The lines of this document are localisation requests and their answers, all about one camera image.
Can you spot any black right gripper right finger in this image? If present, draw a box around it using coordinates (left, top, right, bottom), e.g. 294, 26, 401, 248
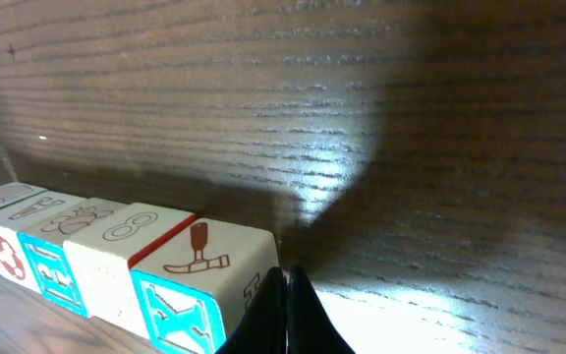
286, 265, 354, 354

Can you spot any wooden block number 8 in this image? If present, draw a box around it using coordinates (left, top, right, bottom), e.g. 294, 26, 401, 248
63, 203, 196, 338

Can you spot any wooden block blue X top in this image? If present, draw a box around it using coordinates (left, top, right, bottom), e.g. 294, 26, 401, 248
131, 218, 279, 353

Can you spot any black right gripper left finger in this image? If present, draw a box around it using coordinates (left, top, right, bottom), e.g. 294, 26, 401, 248
216, 266, 287, 354

